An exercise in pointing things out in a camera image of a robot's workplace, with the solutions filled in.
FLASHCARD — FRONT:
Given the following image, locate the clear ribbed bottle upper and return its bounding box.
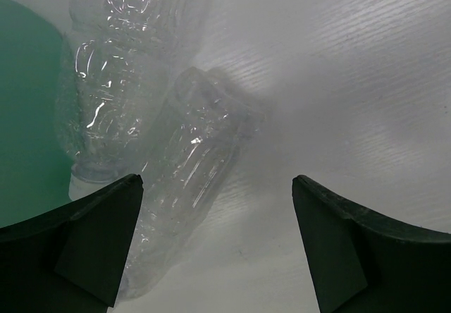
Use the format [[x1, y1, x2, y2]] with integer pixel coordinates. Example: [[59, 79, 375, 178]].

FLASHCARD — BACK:
[[56, 0, 189, 200]]

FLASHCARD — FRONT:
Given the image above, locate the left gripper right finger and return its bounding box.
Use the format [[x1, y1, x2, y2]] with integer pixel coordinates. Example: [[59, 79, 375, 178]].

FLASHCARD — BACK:
[[292, 176, 450, 312]]

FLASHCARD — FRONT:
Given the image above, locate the clear ribbed bottle lower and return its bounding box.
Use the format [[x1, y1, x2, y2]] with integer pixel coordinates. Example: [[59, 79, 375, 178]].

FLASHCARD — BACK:
[[118, 67, 264, 301]]

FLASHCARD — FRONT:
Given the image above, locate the clear ribbed bottle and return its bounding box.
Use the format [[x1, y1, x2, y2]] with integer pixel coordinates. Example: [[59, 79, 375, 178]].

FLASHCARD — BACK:
[[118, 67, 264, 301], [56, 0, 189, 200]]

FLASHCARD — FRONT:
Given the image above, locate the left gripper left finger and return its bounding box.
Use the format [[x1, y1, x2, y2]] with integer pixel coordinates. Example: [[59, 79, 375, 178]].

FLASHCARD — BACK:
[[1, 174, 144, 313]]

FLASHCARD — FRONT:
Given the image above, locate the green plastic bin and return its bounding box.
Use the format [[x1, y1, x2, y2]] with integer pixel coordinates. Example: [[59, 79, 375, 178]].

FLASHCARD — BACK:
[[1, 0, 72, 227]]

